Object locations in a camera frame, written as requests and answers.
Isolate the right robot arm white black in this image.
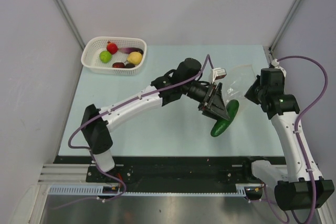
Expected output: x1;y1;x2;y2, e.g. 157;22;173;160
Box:
242;68;334;211

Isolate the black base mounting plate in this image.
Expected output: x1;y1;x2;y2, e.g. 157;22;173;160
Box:
54;155;289;194

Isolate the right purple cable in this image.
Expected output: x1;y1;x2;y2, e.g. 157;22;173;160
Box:
262;55;329;223

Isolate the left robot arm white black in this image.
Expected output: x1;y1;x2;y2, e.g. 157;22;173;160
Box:
81;58;233;182

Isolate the green fake pepper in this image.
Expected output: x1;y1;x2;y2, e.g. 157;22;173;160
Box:
99;51;112;64

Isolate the purple fake eggplant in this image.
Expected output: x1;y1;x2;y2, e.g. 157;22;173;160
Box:
118;47;144;54

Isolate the yellow fake lemon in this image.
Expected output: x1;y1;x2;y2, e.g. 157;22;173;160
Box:
127;51;143;65

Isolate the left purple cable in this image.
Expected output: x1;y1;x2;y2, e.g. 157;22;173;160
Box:
68;54;215;204

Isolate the red fake apple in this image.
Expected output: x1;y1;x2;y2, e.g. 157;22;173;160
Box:
106;41;119;55

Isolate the green fake cucumber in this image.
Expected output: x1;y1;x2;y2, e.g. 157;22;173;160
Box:
211;99;239;137

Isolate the white perforated plastic basket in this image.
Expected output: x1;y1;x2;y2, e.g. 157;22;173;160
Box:
81;36;148;76

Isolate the dark brown fake fruit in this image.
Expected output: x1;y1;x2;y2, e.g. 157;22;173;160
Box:
125;63;135;69

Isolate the clear polka dot zip bag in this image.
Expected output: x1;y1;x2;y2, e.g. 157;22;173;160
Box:
223;65;256;115

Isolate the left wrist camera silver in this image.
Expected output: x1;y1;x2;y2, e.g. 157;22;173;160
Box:
209;68;227;83

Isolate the dark red fake plum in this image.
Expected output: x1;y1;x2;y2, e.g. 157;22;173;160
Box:
112;62;125;68

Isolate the white slotted cable duct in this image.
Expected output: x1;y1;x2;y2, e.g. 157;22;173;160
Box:
48;185;124;196

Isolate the purple cable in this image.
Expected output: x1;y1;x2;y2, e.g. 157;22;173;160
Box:
68;54;215;204
262;55;329;223

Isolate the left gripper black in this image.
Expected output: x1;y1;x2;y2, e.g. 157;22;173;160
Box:
181;81;228;123

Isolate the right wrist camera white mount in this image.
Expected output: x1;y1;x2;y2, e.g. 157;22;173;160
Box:
269;59;287;77

